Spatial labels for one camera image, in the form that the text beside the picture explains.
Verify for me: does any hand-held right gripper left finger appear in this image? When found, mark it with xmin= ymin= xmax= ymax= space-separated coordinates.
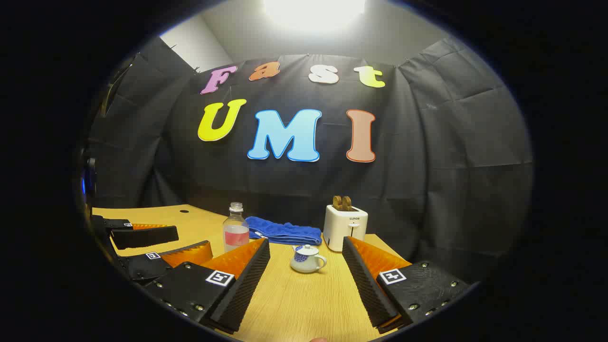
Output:
xmin=142 ymin=237 xmax=271 ymax=334

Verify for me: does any white toaster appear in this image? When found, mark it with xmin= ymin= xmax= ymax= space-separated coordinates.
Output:
xmin=323 ymin=204 xmax=369 ymax=252

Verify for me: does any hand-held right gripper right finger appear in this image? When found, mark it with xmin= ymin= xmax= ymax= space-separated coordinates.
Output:
xmin=342 ymin=236 xmax=471 ymax=333

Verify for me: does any ceiling light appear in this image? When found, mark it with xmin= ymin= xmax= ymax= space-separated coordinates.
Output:
xmin=264 ymin=0 xmax=366 ymax=30

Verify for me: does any clear plastic water bottle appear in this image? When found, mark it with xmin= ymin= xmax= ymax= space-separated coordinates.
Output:
xmin=223 ymin=202 xmax=250 ymax=254

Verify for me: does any white blue patterned teacup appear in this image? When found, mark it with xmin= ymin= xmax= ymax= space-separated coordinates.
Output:
xmin=290 ymin=245 xmax=328 ymax=274

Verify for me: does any folded blue towel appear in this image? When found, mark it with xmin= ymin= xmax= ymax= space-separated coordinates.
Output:
xmin=245 ymin=216 xmax=323 ymax=247

